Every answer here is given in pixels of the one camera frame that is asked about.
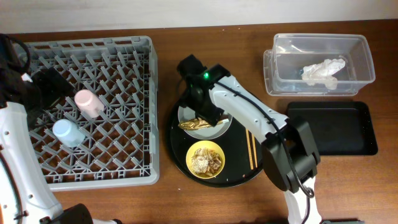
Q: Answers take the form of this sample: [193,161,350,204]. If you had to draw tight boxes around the white napkin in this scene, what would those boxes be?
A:
[301,59,346,90]

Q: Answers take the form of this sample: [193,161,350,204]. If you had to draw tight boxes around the blue cup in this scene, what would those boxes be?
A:
[52,119,85,147]

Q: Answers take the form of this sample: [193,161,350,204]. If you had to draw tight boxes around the grey ceramic plate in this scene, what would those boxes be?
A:
[178,106,233,140]

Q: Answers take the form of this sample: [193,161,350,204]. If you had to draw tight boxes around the black rectangular tray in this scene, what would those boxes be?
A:
[287,101,378,156]

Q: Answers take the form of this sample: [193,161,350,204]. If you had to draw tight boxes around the wooden chopstick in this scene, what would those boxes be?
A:
[251,134,258,168]
[245,129,254,170]

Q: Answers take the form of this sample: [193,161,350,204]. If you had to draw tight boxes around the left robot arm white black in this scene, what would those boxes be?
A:
[1,34,99,223]

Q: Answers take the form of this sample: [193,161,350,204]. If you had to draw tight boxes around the yellow bowl with food scraps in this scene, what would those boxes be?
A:
[185,141,226,179]

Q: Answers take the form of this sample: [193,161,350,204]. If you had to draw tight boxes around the pink cup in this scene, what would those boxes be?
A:
[74,90,105,118]

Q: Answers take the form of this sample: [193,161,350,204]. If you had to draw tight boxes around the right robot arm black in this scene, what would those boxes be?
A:
[177,55,322,223]

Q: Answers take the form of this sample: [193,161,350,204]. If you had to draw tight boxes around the round black serving tray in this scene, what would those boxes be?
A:
[165,102,262,188]

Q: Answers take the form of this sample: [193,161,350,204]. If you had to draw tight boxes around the clear plastic bin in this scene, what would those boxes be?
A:
[264,34,376,96]

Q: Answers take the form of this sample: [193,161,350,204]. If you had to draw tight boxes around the gold foil wrapper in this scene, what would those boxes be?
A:
[178,118,213,131]

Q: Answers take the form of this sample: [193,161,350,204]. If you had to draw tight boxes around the grey plastic dishwasher rack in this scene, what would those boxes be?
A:
[26,36,160,191]

